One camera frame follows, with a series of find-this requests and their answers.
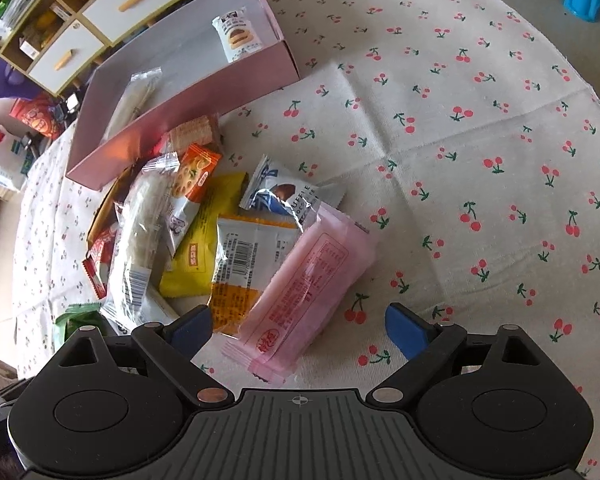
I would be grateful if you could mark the orange cookie packet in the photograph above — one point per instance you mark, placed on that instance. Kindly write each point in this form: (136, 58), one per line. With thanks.
(200, 170)

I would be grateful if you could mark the gold stick packet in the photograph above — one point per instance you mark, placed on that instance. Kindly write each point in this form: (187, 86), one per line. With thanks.
(102, 215)

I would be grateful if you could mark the red snack bucket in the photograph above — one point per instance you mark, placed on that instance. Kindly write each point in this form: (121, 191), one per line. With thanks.
(37, 117)

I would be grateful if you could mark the pink cardboard box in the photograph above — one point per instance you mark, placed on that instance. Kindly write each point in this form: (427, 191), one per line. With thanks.
(190, 105)

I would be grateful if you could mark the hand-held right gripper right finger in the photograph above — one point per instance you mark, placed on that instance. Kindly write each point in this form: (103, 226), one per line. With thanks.
(405, 330)

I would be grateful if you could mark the green snack packet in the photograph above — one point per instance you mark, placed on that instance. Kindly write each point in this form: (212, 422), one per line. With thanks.
(80, 317)

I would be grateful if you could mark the purple cap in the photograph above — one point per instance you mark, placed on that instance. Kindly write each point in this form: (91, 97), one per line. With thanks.
(10, 82)

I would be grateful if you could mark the blue white chocolate packet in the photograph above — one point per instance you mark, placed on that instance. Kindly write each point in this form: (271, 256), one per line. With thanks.
(280, 195)

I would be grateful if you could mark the clear tan wafer packet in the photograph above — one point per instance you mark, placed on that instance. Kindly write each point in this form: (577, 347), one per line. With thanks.
(192, 132)

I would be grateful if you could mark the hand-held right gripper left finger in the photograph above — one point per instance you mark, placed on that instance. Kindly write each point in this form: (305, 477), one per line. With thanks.
(192, 327)

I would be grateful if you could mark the white brown cookie packet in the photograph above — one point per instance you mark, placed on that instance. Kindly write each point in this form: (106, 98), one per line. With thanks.
(237, 35)

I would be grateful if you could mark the long clear white snack packet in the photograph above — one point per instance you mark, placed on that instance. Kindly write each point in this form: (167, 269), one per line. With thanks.
(140, 225)

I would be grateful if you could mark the wooden cabinet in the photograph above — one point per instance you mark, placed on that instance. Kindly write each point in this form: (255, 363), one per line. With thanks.
(75, 16)

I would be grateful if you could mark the yellow snack packet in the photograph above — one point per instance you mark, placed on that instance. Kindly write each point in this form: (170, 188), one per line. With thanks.
(195, 260)

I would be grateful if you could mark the red snack packet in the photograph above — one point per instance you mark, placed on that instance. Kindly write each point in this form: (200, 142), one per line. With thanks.
(105, 247)
(95, 277)

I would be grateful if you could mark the red white plastic bag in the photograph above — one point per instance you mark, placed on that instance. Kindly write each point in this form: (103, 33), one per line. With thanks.
(2, 160)

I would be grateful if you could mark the orange white barcode packet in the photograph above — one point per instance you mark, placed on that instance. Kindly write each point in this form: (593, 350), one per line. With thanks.
(240, 260)

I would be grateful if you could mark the pink snack packet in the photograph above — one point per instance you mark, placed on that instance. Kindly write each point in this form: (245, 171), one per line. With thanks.
(305, 290)

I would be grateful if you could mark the cherry print tablecloth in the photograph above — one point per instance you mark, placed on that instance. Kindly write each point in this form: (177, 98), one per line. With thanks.
(455, 135)

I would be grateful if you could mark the clear white rice cracker packet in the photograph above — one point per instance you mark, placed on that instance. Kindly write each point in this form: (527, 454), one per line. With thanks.
(130, 102)

